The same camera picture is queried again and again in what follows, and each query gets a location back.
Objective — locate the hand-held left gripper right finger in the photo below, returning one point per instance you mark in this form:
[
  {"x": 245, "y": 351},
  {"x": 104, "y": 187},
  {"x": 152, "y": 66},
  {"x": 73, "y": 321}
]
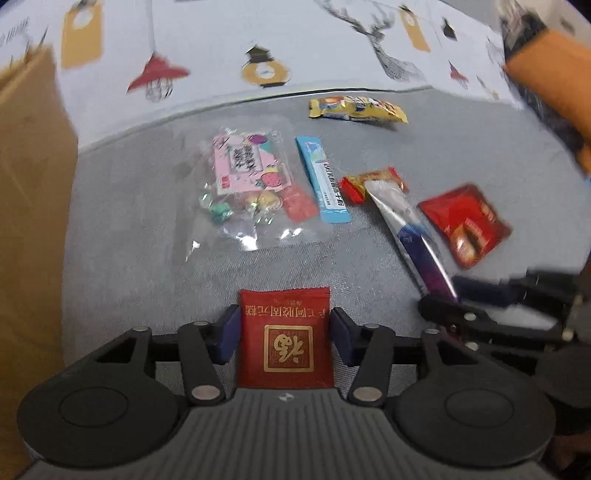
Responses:
[{"x": 344, "y": 342}]

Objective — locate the yellow snack packet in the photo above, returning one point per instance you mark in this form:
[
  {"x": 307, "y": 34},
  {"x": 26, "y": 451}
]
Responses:
[{"x": 358, "y": 109}]

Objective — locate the white printed cloth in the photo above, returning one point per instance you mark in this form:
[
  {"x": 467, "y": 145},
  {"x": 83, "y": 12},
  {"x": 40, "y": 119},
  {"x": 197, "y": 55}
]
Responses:
[{"x": 207, "y": 46}]

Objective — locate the dark red square snack packet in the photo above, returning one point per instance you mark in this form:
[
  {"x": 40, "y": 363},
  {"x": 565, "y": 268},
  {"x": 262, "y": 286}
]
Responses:
[{"x": 285, "y": 341}]

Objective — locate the small orange red candy wrapper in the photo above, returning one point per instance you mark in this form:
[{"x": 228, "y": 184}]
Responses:
[{"x": 364, "y": 182}]

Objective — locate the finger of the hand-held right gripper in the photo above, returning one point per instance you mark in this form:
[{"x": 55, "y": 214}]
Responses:
[
  {"x": 461, "y": 315},
  {"x": 485, "y": 291}
]

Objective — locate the bright red glossy snack packet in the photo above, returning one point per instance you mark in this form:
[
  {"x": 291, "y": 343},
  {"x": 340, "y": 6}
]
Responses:
[{"x": 466, "y": 226}]

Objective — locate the silver and purple long packet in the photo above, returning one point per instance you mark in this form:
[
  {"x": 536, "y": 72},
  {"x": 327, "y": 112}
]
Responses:
[{"x": 418, "y": 240}]

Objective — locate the orange cloth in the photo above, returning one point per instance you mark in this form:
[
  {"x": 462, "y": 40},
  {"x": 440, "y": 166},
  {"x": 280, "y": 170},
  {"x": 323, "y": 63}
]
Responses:
[{"x": 554, "y": 74}]

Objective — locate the brown cardboard box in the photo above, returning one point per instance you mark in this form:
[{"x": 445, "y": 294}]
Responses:
[{"x": 32, "y": 240}]

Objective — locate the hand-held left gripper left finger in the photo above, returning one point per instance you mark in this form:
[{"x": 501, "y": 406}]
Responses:
[{"x": 225, "y": 338}]

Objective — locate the clear candy bag pink label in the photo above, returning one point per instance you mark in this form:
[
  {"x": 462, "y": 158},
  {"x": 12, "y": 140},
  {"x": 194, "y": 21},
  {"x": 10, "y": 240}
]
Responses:
[{"x": 249, "y": 184}]

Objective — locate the light blue stick packet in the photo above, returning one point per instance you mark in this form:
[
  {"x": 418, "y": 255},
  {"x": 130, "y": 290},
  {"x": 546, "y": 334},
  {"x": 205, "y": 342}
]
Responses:
[{"x": 321, "y": 177}]

